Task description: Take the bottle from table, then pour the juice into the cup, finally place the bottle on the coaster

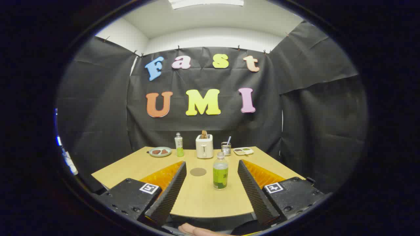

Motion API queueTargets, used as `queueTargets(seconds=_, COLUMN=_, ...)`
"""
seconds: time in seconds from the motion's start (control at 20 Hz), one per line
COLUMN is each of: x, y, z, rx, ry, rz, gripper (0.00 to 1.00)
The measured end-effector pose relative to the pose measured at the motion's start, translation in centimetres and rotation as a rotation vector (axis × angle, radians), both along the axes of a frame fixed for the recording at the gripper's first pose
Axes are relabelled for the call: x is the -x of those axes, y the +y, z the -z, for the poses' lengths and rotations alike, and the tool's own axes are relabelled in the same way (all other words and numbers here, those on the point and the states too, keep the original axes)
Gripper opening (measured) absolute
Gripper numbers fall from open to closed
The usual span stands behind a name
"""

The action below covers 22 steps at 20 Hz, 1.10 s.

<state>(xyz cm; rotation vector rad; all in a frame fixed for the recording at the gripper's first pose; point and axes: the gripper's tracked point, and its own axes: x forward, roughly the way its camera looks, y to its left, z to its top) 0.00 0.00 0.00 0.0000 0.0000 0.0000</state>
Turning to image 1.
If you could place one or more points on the metal mesh cup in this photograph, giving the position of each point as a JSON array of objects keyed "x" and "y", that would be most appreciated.
[{"x": 225, "y": 149}]

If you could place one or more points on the white divided tray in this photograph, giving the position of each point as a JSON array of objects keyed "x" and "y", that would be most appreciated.
[{"x": 243, "y": 151}]

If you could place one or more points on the white toaster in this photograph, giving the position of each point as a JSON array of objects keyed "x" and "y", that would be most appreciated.
[{"x": 204, "y": 147}]

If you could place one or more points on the wooden table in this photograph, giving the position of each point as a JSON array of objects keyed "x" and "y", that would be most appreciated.
[{"x": 200, "y": 200}]

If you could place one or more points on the round brown coaster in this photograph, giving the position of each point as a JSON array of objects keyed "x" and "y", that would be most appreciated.
[{"x": 198, "y": 171}]

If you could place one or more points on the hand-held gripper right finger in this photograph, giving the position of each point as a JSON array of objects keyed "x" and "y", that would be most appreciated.
[{"x": 256, "y": 196}]

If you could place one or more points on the slim green liquid bottle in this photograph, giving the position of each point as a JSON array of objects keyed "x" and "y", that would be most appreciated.
[{"x": 179, "y": 149}]

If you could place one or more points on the black backdrop cloth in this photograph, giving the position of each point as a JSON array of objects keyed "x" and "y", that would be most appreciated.
[{"x": 98, "y": 114}]

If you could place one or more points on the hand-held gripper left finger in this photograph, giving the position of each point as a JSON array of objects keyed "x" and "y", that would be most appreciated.
[{"x": 170, "y": 196}]

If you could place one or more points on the ceiling light panel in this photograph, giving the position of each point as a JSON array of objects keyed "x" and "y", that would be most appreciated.
[{"x": 206, "y": 2}]

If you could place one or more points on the green label juice bottle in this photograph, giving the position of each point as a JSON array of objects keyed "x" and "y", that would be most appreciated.
[{"x": 220, "y": 177}]

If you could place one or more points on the bread slice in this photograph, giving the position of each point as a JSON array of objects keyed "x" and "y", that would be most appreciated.
[{"x": 204, "y": 134}]

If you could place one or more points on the pale green plate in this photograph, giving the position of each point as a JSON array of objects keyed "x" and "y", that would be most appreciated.
[{"x": 160, "y": 154}]

